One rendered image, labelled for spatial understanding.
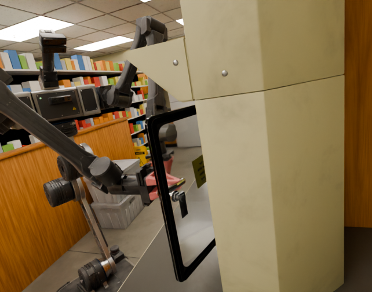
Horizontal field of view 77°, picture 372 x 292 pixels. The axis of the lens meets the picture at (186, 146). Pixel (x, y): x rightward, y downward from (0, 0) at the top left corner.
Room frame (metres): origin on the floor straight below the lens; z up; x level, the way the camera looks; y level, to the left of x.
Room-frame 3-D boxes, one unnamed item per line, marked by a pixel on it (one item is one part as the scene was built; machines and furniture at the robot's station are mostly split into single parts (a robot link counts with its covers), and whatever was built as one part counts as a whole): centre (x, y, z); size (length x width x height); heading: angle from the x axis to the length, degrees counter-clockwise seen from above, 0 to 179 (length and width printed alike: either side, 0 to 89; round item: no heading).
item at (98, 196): (2.69, 0.90, 0.49); 0.60 x 0.42 x 0.33; 159
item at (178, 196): (0.49, 0.03, 1.18); 0.02 x 0.02 x 0.06; 49
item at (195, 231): (0.58, -0.03, 1.19); 0.30 x 0.01 x 0.40; 139
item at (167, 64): (0.57, -0.03, 1.46); 0.32 x 0.12 x 0.10; 159
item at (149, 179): (0.58, 0.08, 1.20); 0.09 x 0.07 x 0.07; 68
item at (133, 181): (0.61, 0.14, 1.20); 0.07 x 0.07 x 0.10; 68
